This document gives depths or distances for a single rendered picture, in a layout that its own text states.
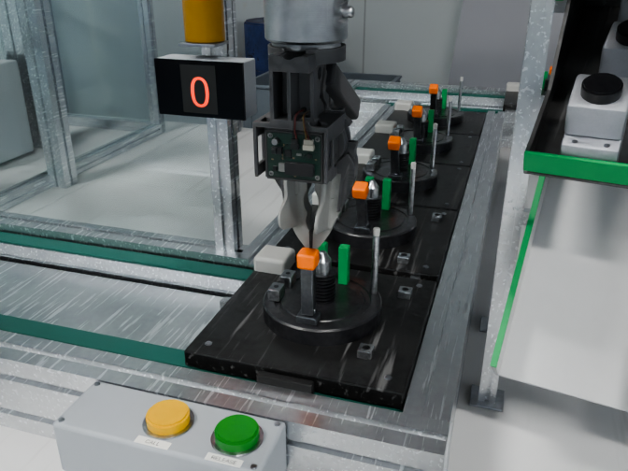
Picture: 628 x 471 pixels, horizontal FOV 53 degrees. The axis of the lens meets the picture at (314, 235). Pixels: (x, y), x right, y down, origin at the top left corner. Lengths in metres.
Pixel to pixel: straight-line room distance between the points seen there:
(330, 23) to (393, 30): 4.52
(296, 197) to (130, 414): 0.27
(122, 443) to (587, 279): 0.46
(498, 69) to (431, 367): 3.61
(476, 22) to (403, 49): 0.91
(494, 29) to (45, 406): 3.81
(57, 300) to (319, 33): 0.57
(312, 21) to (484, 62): 3.72
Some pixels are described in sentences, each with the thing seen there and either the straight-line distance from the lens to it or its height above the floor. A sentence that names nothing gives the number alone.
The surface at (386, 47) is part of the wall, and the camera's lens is 5.13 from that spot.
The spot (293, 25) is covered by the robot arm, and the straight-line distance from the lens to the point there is 0.56.
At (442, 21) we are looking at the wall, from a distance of 4.88.
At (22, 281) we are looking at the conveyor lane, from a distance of 1.03.
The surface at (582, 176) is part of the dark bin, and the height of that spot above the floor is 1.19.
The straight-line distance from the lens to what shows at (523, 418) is 0.81.
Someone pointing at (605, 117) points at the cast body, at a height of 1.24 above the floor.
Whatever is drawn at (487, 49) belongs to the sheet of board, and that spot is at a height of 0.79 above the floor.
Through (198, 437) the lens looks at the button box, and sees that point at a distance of 0.61.
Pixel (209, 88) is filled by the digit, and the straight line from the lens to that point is 0.81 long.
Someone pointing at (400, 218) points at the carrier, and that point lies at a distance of 0.97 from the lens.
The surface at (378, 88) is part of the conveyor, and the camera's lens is 2.15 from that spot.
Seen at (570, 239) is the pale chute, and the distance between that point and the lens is 0.68.
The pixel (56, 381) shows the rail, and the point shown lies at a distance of 0.74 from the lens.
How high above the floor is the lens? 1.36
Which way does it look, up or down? 24 degrees down
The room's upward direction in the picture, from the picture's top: straight up
